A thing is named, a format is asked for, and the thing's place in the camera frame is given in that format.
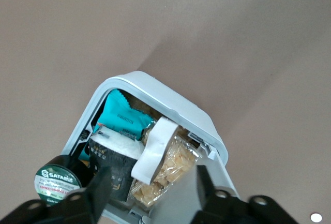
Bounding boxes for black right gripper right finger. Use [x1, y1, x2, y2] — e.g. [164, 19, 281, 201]
[191, 166, 298, 224]

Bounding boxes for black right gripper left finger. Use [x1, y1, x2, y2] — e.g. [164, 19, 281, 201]
[0, 166, 113, 224]

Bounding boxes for black electrical tape roll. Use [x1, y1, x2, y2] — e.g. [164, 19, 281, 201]
[34, 154, 84, 207]

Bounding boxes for grey open box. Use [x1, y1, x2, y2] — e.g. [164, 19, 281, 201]
[61, 70, 230, 224]

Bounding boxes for black and white packet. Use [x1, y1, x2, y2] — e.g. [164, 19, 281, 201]
[88, 126, 146, 203]

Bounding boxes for clear bag of yellow snacks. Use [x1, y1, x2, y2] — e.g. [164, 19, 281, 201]
[129, 116, 200, 211]

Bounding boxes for teal snack wrapper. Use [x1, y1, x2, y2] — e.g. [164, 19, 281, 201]
[78, 89, 156, 161]

